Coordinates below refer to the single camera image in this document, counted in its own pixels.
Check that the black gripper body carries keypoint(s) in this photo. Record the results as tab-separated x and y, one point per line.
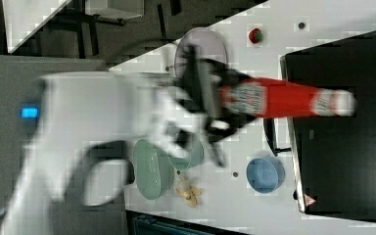
201	79

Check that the red ketchup bottle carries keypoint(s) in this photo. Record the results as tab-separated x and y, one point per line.
271	98

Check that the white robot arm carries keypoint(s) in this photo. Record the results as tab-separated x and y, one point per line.
81	110

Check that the black toaster oven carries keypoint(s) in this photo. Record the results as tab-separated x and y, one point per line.
334	158

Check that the grey round plate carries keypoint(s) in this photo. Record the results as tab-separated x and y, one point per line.
208	45

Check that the green metal mug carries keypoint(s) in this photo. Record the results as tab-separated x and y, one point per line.
192	160

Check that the red strawberry toy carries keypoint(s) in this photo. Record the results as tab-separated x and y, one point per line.
255	36

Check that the blue bowl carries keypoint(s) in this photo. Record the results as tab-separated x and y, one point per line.
265	174

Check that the peeled banana toy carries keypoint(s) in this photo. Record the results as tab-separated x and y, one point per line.
187	192

